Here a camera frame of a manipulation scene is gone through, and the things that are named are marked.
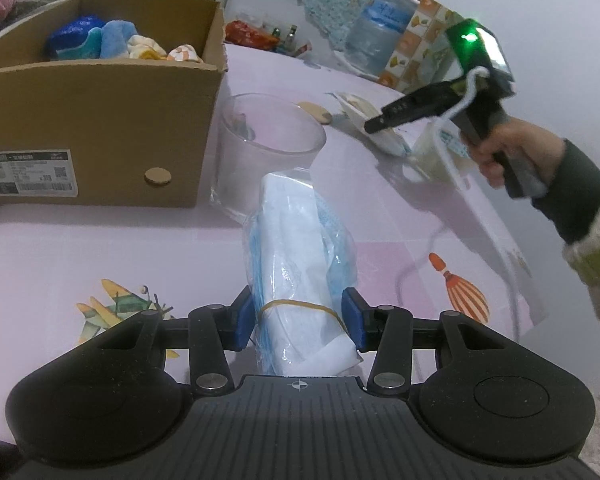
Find bagged blue face masks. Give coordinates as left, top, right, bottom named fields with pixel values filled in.
left=244, top=169, right=362, bottom=377

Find white tissue pack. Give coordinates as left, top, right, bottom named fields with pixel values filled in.
left=330, top=92, right=411, bottom=158

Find orange white striped towel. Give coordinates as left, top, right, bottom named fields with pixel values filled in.
left=166, top=44, right=202, bottom=63

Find yellow cream cloth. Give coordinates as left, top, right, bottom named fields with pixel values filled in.
left=126, top=35, right=168, bottom=61

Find light blue towel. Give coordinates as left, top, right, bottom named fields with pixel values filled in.
left=50, top=20, right=137, bottom=60

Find blue pack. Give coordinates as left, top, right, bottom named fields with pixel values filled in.
left=45, top=15, right=105, bottom=54

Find right forearm in sleeve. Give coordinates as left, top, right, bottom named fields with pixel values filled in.
left=532, top=142, right=600, bottom=320

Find person's right hand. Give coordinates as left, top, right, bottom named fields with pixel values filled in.
left=460, top=117, right=566, bottom=188

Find patterned covered stand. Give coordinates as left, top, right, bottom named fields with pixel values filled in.
left=378, top=0, right=464, bottom=94

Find large water bottle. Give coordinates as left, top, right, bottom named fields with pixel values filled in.
left=343, top=0, right=418, bottom=76

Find clear packing tape roll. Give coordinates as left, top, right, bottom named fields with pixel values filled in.
left=411, top=120, right=468, bottom=192

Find frosted glass cup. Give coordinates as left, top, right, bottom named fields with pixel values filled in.
left=211, top=93, right=326, bottom=223

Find brown cardboard box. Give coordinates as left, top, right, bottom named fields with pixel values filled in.
left=0, top=0, right=226, bottom=207

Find red snack bag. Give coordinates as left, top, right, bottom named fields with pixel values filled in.
left=225, top=20, right=279, bottom=51

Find white charging cable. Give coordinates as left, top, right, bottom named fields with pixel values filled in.
left=427, top=66, right=491, bottom=181

